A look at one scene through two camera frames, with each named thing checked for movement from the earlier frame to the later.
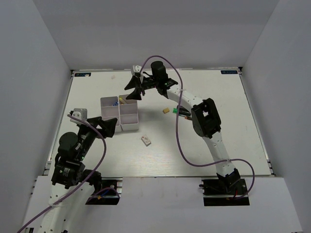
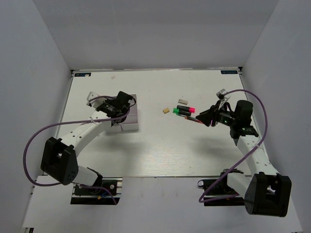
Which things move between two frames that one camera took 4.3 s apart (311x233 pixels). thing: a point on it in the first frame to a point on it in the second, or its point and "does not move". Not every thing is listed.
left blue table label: (82, 74) does not move
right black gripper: (136, 82) to (213, 113)
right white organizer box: (129, 113) does not move
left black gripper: (108, 125) to (109, 101)
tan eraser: (165, 110) does not move
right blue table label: (229, 72) does not move
